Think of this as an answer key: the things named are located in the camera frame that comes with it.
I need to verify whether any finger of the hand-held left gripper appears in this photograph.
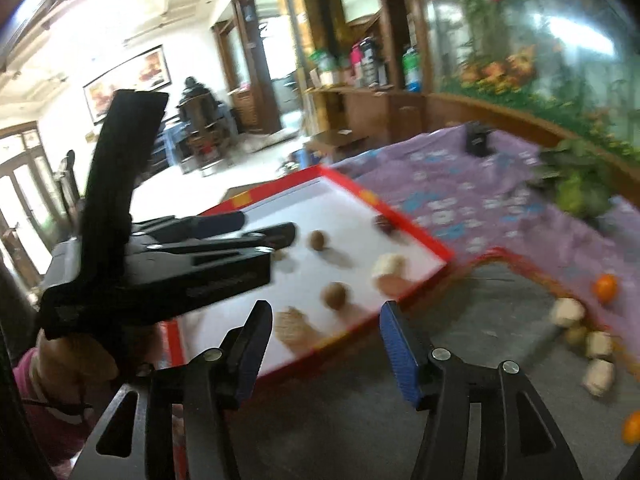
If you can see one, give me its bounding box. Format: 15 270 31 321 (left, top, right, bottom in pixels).
145 221 297 257
135 211 247 242

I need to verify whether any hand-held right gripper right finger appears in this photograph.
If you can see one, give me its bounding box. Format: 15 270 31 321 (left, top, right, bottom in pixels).
379 300 586 480

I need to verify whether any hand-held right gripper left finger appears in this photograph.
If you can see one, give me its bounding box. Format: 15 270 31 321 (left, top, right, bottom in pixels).
67 300 275 480

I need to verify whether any tan rough nut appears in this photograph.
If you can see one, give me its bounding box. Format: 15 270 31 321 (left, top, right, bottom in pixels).
274 307 313 348

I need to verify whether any red cardboard box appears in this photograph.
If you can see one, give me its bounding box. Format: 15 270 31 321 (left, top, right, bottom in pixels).
162 164 457 391

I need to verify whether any mandarin orange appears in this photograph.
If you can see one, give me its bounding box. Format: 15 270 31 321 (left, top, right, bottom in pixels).
593 273 619 305
621 410 640 446

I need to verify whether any person's left forearm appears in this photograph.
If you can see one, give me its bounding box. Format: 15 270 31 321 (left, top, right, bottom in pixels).
12 350 96 467

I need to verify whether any person's left hand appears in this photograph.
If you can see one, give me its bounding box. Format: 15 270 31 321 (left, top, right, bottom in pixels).
29 327 123 403

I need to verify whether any grey felt mat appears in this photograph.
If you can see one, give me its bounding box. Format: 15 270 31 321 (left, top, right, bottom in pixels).
235 247 640 480

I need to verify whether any wooden chair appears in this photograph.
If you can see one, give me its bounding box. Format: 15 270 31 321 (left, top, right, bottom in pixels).
177 95 231 171

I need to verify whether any wooden cabinet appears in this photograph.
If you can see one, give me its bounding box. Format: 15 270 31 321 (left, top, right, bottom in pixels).
302 85 431 156

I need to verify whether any purple floral tablecloth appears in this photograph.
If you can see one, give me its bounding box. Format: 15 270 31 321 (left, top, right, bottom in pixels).
330 122 640 361

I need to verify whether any green bag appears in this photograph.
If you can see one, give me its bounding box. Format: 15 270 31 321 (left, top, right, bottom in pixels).
310 49 336 73

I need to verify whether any black thermos jug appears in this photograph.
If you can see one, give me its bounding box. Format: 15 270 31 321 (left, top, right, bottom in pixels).
360 37 388 86

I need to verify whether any green label plastic bottle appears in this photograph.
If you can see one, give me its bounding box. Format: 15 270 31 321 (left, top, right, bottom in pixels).
402 45 423 93

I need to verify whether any small black metal device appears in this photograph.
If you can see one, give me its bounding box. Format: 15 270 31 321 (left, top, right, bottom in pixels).
464 122 496 157

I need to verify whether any green bok choy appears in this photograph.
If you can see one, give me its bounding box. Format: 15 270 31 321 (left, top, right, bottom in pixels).
532 140 631 221

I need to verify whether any glass display with artificial flowers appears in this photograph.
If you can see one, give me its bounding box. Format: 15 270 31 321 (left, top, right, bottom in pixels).
420 0 640 161

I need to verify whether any framed wall painting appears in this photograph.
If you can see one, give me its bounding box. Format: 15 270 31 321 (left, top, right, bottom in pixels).
82 44 172 126

